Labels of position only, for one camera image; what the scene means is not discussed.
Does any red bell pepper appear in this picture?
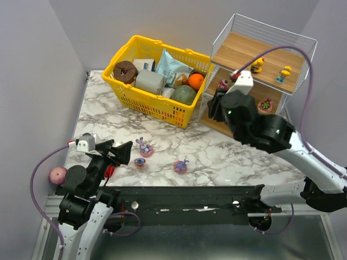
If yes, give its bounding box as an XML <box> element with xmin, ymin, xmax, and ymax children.
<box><xmin>104</xmin><ymin>166</ymin><xmax>116</xmax><ymax>178</ymax></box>

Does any light blue chips bag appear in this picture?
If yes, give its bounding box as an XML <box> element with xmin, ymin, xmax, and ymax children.
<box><xmin>155</xmin><ymin>49</ymin><xmax>193</xmax><ymax>88</ymax></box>

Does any yellow plastic basket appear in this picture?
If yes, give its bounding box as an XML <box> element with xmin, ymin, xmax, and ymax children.
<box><xmin>101</xmin><ymin>35</ymin><xmax>211</xmax><ymax>128</ymax></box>

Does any purple bunny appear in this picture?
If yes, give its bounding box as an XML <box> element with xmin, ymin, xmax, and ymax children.
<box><xmin>134</xmin><ymin>158</ymin><xmax>146</xmax><ymax>168</ymax></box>
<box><xmin>136</xmin><ymin>137</ymin><xmax>154</xmax><ymax>158</ymax></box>
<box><xmin>173</xmin><ymin>160</ymin><xmax>189</xmax><ymax>174</ymax></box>

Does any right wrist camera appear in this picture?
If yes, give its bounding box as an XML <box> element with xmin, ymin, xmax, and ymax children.
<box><xmin>227</xmin><ymin>70</ymin><xmax>254</xmax><ymax>95</ymax></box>

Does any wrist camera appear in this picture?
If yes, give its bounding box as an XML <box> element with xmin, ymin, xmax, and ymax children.
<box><xmin>67</xmin><ymin>133</ymin><xmax>101</xmax><ymax>153</ymax></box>
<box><xmin>227</xmin><ymin>70</ymin><xmax>254</xmax><ymax>95</ymax></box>

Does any yellow hair girl figure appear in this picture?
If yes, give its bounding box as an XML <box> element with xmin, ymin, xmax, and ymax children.
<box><xmin>249</xmin><ymin>57</ymin><xmax>265</xmax><ymax>74</ymax></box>

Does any white cup in basket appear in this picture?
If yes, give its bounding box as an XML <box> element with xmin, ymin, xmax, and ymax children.
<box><xmin>162</xmin><ymin>87</ymin><xmax>175</xmax><ymax>99</ymax></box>

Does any purple bunny on pink donut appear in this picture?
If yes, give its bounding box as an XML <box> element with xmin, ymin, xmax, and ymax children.
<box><xmin>136</xmin><ymin>137</ymin><xmax>154</xmax><ymax>158</ymax></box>

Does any brown bread pastry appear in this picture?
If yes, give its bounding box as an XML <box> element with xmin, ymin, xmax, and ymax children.
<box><xmin>173</xmin><ymin>74</ymin><xmax>188</xmax><ymax>89</ymax></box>

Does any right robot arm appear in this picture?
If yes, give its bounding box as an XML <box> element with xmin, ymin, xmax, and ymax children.
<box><xmin>208</xmin><ymin>88</ymin><xmax>346</xmax><ymax>212</ymax></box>

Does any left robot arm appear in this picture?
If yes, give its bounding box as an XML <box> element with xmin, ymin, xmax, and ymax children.
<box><xmin>54</xmin><ymin>135</ymin><xmax>133</xmax><ymax>259</ymax></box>

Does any white blue box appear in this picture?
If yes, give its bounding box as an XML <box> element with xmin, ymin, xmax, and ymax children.
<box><xmin>132</xmin><ymin>58</ymin><xmax>156</xmax><ymax>72</ymax></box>

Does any green melon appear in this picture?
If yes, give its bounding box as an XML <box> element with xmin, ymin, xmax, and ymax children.
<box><xmin>171</xmin><ymin>85</ymin><xmax>196</xmax><ymax>106</ymax></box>

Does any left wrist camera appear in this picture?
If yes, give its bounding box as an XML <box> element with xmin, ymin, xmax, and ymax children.
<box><xmin>67</xmin><ymin>133</ymin><xmax>101</xmax><ymax>153</ymax></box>

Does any pink bear with santa hat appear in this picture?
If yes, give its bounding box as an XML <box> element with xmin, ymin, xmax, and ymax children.
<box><xmin>217</xmin><ymin>80</ymin><xmax>229</xmax><ymax>90</ymax></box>

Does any orange fruit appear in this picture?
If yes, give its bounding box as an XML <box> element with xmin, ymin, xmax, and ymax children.
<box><xmin>188</xmin><ymin>73</ymin><xmax>204</xmax><ymax>90</ymax></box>

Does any yellow hair blue figure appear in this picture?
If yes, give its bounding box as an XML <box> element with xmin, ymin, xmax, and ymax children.
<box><xmin>276</xmin><ymin>66</ymin><xmax>292</xmax><ymax>83</ymax></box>

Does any purple bunny in orange cup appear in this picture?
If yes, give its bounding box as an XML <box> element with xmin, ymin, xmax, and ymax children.
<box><xmin>134</xmin><ymin>158</ymin><xmax>146</xmax><ymax>168</ymax></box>

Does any chocolate donut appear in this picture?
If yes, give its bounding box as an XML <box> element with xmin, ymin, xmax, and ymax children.
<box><xmin>113</xmin><ymin>61</ymin><xmax>138</xmax><ymax>84</ymax></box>

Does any grey paper roll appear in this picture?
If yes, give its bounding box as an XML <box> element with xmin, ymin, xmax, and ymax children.
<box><xmin>135</xmin><ymin>69</ymin><xmax>166</xmax><ymax>95</ymax></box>

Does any pink strawberry cake toy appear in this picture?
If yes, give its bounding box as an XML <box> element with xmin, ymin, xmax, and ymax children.
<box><xmin>257</xmin><ymin>98</ymin><xmax>273</xmax><ymax>114</ymax></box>

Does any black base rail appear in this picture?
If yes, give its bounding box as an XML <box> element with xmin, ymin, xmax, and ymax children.
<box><xmin>113</xmin><ymin>185</ymin><xmax>290</xmax><ymax>226</ymax></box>

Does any white wire wooden shelf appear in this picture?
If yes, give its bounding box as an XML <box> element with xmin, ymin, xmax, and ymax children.
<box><xmin>198</xmin><ymin>14</ymin><xmax>318</xmax><ymax>135</ymax></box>

